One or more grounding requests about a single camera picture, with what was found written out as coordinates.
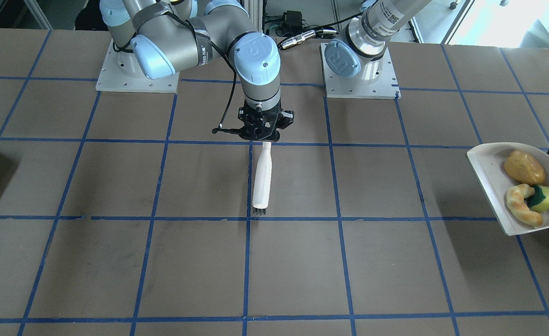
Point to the beige brush with black bristles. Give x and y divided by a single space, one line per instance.
262 181

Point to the yellow cheese wedge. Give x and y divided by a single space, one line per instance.
539 201

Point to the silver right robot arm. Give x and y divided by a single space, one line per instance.
153 41

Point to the beige plastic dustpan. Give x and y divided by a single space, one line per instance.
487 161

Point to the toy croissant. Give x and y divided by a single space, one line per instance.
515 201

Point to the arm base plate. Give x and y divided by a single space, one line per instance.
377 80
121 72

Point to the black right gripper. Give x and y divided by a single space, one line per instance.
288 118

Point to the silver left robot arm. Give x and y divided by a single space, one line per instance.
364 39

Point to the yellow bread roll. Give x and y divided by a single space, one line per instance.
524 168

